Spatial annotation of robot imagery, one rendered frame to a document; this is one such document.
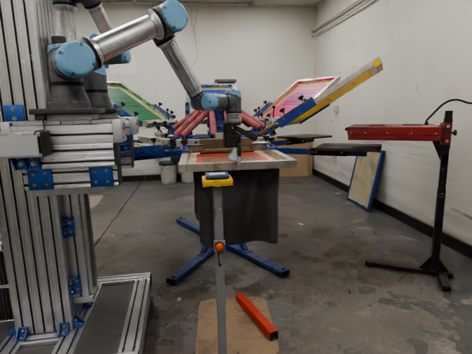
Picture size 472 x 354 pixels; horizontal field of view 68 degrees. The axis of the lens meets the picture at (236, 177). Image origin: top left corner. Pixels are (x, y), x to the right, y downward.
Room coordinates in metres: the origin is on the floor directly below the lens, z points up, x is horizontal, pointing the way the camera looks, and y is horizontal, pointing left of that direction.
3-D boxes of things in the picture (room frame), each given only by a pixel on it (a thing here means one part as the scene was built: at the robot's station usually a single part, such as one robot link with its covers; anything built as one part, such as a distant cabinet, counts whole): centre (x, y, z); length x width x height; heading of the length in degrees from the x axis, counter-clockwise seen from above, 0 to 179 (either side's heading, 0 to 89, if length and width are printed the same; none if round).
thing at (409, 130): (2.55, -1.16, 1.06); 0.61 x 0.46 x 0.12; 66
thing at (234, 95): (1.69, 0.01, 1.28); 0.09 x 0.08 x 0.11; 126
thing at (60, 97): (1.40, 0.64, 1.31); 0.15 x 0.15 x 0.10
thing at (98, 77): (1.89, 0.73, 1.42); 0.13 x 0.12 x 0.14; 75
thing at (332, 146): (2.85, -0.47, 0.91); 1.34 x 0.40 x 0.08; 66
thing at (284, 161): (2.07, 0.03, 0.97); 0.79 x 0.58 x 0.04; 6
